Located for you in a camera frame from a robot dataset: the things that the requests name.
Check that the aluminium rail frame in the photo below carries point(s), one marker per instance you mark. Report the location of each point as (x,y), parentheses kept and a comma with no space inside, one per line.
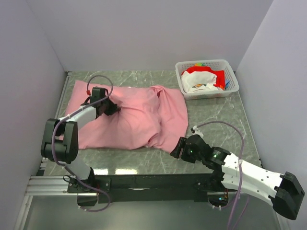
(48,206)

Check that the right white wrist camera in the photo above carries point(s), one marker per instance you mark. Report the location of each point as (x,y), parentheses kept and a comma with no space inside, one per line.
(196,131)

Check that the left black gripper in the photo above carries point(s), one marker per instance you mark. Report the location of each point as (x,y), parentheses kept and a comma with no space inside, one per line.
(113,108)

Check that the white plastic basket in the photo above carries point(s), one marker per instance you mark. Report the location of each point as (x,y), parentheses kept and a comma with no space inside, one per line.
(216,64)

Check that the pink pillowcase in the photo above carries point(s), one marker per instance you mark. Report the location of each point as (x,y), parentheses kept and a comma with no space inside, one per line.
(149,117)

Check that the white and red cloth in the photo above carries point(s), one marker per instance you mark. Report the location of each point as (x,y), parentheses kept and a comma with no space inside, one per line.
(202,79)

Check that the colourful cloth in basket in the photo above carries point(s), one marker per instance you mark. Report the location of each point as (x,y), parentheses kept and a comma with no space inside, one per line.
(226,82)

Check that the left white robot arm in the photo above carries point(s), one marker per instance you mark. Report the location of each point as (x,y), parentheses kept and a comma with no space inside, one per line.
(60,142)

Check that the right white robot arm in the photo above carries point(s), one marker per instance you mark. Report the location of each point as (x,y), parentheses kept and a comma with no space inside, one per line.
(281,191)

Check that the black base beam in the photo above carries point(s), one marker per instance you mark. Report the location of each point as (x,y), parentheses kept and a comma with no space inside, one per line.
(160,187)

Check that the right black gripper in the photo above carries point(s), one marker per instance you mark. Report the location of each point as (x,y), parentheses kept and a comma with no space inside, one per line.
(176,152)

